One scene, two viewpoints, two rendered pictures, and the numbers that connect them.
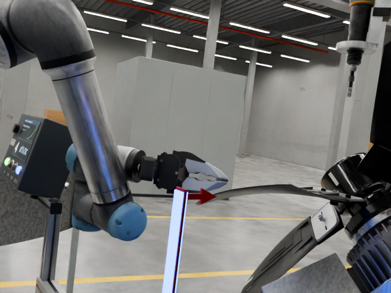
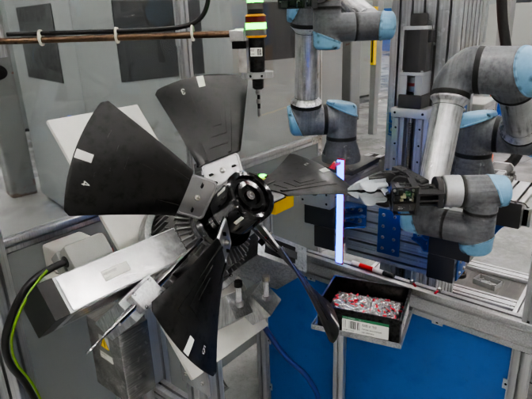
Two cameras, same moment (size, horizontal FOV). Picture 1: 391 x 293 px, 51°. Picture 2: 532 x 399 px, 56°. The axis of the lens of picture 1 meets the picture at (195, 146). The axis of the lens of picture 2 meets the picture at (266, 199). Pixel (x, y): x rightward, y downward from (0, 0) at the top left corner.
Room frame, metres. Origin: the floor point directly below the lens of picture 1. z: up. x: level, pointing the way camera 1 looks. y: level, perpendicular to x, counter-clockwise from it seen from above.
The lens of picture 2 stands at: (1.85, -0.55, 1.57)
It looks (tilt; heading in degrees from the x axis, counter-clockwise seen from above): 20 degrees down; 165
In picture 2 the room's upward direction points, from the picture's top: 2 degrees counter-clockwise
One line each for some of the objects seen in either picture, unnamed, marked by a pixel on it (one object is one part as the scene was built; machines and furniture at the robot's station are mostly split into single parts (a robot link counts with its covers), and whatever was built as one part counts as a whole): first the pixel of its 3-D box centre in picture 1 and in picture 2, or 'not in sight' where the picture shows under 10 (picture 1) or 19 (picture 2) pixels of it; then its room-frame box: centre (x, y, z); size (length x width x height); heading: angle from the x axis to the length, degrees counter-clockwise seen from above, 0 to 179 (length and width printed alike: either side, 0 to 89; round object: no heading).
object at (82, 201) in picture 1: (93, 205); (469, 229); (0.90, 0.21, 1.08); 0.11 x 0.08 x 0.11; 41
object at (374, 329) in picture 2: not in sight; (364, 307); (0.80, -0.01, 0.85); 0.22 x 0.17 x 0.07; 51
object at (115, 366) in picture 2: not in sight; (121, 351); (0.63, -0.65, 0.73); 0.15 x 0.09 x 0.22; 35
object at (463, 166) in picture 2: not in sight; (472, 165); (0.47, 0.53, 1.09); 0.15 x 0.15 x 0.10
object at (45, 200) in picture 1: (43, 197); not in sight; (1.09, 0.38, 1.04); 0.24 x 0.03 x 0.03; 35
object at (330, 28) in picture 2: not in sight; (332, 28); (0.51, 0.01, 1.54); 0.11 x 0.08 x 0.11; 77
